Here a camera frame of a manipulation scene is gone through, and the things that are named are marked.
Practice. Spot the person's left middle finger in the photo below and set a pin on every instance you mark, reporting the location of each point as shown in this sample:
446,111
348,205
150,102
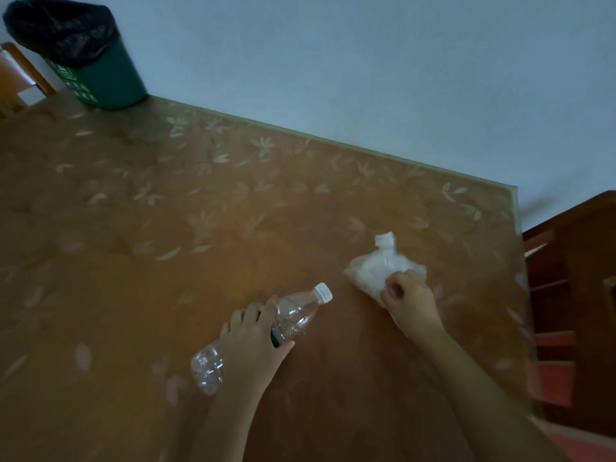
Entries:
250,315

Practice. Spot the floral transparent table cover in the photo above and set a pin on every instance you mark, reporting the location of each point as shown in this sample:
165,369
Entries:
240,264

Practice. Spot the clear plastic water bottle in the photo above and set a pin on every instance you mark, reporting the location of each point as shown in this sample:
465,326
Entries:
293,317

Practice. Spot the person's right hand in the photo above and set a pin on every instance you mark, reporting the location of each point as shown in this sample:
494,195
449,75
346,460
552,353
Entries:
416,307

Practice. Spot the person's left forearm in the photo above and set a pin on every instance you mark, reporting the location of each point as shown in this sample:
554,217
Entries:
226,423

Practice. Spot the dark wooden chair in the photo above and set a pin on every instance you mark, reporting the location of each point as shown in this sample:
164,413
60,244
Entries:
572,312

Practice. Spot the person's left thumb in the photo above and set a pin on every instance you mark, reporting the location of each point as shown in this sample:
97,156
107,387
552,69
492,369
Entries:
285,350

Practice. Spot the person's right thumb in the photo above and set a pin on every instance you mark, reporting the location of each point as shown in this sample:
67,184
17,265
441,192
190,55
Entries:
390,292

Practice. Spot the green trash bin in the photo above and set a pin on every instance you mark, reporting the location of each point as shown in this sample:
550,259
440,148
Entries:
103,79

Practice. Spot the black bin liner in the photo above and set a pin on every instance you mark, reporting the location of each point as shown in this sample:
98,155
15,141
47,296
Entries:
60,28

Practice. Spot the person's right forearm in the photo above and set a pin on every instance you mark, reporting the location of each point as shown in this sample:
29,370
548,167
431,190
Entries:
481,399

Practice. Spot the person's left hand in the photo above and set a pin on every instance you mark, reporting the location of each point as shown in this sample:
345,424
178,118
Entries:
250,351

